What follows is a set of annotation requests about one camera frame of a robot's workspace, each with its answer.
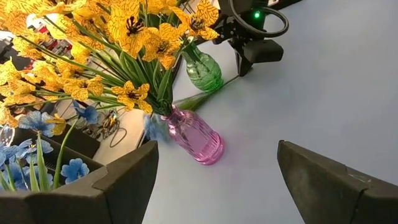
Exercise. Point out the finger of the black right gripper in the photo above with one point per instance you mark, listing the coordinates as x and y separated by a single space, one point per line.
244 60

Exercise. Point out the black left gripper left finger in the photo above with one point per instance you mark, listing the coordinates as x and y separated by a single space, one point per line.
77 208

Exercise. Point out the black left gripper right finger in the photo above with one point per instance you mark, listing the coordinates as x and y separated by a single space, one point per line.
342 199

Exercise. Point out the pink ribbed glass vase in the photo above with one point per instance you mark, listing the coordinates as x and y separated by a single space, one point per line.
196 140

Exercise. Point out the green glass vase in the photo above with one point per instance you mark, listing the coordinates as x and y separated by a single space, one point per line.
203 71

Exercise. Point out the blue-grey table mat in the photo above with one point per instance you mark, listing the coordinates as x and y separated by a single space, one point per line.
280 102

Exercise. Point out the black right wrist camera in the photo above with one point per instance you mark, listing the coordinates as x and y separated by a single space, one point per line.
264 51

